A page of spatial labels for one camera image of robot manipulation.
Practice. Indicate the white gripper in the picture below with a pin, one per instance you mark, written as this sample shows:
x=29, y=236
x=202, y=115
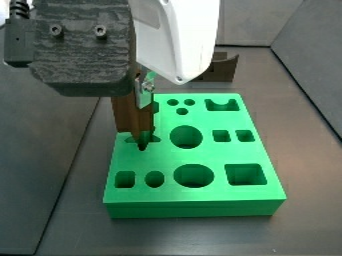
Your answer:
x=176, y=41

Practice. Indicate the brown star shaped peg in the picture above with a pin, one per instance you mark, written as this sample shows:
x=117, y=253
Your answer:
x=132, y=118

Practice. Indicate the green shape sorting board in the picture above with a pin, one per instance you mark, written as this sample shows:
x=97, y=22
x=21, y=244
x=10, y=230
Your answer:
x=205, y=167

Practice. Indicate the dark grey curved holder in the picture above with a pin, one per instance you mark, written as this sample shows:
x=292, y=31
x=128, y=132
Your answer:
x=221, y=70

